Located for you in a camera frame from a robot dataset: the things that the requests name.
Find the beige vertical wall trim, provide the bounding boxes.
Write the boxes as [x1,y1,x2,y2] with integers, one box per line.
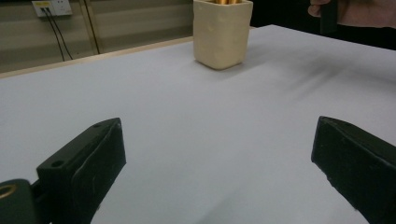
[78,0,102,55]

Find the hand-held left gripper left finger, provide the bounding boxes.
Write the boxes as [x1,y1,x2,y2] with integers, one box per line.
[36,117,127,224]

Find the black power cable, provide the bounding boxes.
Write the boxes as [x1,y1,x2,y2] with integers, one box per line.
[41,8,66,63]
[46,8,74,61]

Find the white table cover sheet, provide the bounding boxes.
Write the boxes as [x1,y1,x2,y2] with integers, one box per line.
[0,24,396,224]

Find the white wall socket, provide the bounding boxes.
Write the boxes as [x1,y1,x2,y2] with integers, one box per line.
[31,0,73,18]

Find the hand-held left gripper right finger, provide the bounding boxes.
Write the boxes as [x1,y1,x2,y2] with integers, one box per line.
[311,116,396,224]

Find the cream square brush holder cup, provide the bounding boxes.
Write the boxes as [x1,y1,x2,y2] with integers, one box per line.
[192,0,254,71]

